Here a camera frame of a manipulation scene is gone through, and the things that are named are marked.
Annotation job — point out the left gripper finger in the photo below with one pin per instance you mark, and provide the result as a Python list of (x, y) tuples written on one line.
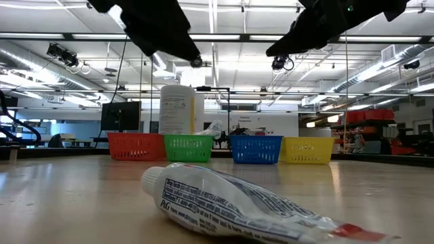
[(173, 40)]

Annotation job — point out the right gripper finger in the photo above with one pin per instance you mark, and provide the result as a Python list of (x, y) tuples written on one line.
[(298, 40)]

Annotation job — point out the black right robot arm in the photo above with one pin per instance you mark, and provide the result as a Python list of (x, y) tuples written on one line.
[(379, 6)]

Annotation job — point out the black background robot arm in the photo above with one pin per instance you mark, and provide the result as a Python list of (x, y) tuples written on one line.
[(222, 138)]

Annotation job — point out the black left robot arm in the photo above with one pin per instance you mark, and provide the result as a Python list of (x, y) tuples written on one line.
[(101, 5)]

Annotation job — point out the white travel toothpaste tube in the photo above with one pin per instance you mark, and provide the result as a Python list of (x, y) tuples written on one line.
[(217, 203)]

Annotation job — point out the black overhead crossbar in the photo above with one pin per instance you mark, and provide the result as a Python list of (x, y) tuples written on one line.
[(244, 37)]

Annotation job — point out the white wipes canister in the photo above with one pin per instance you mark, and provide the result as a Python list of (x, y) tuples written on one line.
[(176, 112)]

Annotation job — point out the black ceiling spotlight cluster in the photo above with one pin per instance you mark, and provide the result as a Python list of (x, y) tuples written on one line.
[(68, 58)]

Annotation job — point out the black computer monitor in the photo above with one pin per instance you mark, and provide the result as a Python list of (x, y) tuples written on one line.
[(120, 115)]

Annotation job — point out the shelf with red bins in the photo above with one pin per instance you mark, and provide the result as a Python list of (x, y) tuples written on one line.
[(373, 114)]

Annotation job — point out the green plastic basket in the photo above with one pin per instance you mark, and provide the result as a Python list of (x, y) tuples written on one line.
[(188, 149)]

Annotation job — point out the yellow plastic basket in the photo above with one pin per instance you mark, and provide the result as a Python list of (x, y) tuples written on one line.
[(306, 150)]

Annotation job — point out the red plastic basket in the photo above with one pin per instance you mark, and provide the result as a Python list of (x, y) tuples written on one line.
[(135, 147)]

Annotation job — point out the blue plastic basket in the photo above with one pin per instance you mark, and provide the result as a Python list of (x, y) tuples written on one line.
[(256, 150)]

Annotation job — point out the dark office chair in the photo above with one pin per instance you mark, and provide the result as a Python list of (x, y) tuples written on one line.
[(56, 140)]

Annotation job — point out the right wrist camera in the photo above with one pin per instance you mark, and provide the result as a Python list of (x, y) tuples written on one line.
[(278, 62)]

